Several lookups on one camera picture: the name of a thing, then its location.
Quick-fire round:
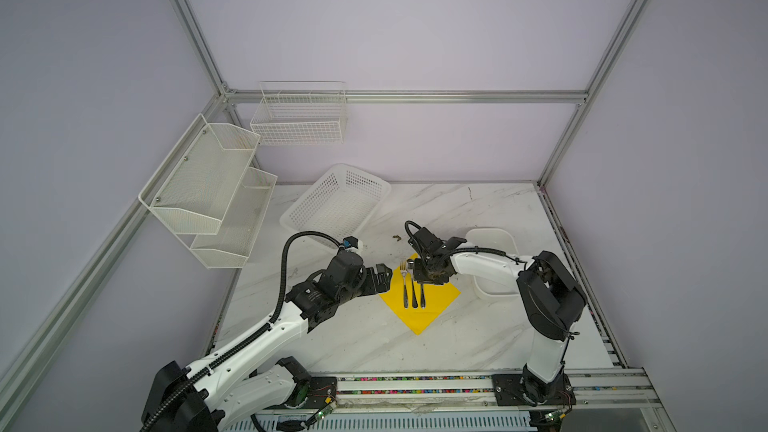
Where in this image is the aluminium front mounting rail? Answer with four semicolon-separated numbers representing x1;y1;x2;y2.
161;368;667;432

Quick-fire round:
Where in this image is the white two-tier mesh shelf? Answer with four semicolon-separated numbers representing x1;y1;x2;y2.
138;116;277;269

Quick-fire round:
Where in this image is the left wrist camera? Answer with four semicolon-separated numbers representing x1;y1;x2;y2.
342;236;365;252

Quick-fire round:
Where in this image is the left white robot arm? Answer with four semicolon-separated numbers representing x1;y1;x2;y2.
141;233;393;431

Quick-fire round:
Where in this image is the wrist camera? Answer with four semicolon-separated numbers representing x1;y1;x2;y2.
342;236;365;252
404;220;444;259

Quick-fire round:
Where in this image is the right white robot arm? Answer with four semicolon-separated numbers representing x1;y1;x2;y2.
404;220;587;406

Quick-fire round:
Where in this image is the white rectangular plastic tray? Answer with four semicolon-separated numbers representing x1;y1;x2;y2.
466;228;519;301

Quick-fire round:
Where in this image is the white perforated plastic basket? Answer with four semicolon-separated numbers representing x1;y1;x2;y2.
280;164;392;239

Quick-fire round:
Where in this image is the silver metal fork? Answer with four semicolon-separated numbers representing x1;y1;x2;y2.
399;261;409;309

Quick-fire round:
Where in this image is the aluminium cage frame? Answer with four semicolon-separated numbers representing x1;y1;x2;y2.
1;0;650;416

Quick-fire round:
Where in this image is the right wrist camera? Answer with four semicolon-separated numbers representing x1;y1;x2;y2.
404;220;444;259

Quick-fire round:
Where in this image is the white wire wall basket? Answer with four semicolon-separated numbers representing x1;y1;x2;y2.
250;81;347;146

